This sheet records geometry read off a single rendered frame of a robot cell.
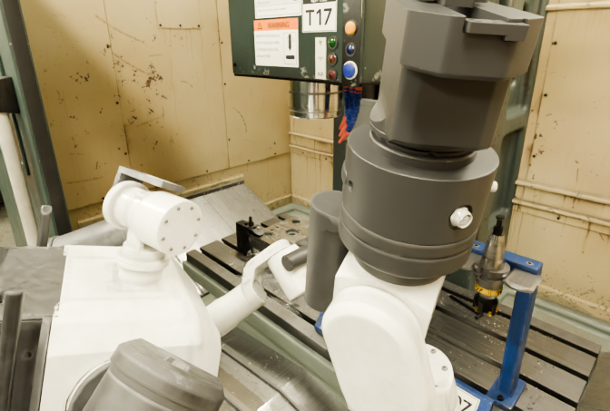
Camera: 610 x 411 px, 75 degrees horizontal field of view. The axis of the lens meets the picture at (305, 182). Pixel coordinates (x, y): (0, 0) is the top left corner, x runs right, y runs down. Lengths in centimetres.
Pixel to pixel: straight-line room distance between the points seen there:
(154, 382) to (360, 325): 15
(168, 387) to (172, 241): 20
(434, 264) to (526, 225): 165
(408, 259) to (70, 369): 33
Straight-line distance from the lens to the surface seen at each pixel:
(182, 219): 48
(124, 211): 52
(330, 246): 29
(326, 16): 89
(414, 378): 28
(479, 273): 86
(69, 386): 46
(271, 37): 101
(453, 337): 119
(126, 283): 53
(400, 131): 20
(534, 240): 190
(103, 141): 196
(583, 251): 187
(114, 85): 195
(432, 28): 18
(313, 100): 113
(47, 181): 111
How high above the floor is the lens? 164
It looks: 20 degrees down
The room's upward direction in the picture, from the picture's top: 1 degrees counter-clockwise
